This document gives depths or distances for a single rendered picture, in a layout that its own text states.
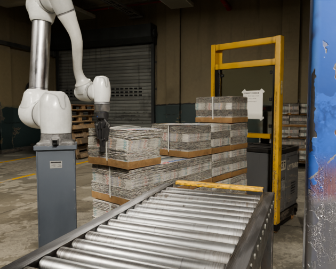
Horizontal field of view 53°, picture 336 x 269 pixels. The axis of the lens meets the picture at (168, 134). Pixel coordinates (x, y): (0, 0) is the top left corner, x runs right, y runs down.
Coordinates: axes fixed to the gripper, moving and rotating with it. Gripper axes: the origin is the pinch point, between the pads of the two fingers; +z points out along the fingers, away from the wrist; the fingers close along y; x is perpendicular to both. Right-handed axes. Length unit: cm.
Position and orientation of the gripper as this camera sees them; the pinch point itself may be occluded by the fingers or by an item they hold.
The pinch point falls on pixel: (102, 145)
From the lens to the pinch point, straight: 207.7
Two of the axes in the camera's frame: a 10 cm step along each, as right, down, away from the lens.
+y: -7.6, -0.5, 6.4
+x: -6.4, 0.6, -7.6
